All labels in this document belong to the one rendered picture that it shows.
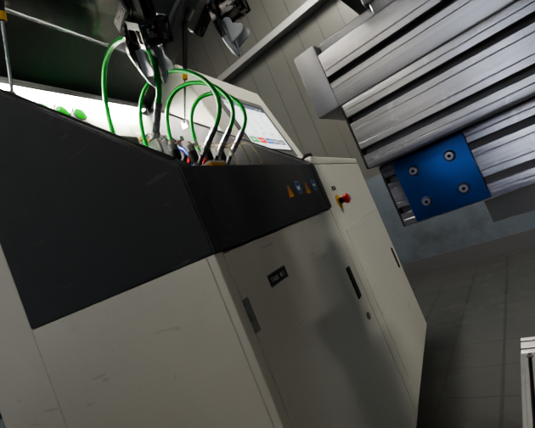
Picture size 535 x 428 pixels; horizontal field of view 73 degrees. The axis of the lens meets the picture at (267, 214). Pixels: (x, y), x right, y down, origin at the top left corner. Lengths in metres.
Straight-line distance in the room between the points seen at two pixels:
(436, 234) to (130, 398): 2.70
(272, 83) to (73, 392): 3.16
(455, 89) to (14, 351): 1.09
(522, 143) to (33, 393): 1.11
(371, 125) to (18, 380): 1.03
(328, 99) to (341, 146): 2.81
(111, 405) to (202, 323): 0.33
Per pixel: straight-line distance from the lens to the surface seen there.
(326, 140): 3.36
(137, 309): 0.75
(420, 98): 0.47
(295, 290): 0.80
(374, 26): 0.49
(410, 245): 3.24
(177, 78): 1.56
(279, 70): 3.65
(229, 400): 0.69
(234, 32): 0.99
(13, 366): 1.18
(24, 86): 1.25
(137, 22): 0.88
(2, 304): 1.13
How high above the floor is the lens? 0.79
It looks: 3 degrees up
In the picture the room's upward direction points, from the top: 22 degrees counter-clockwise
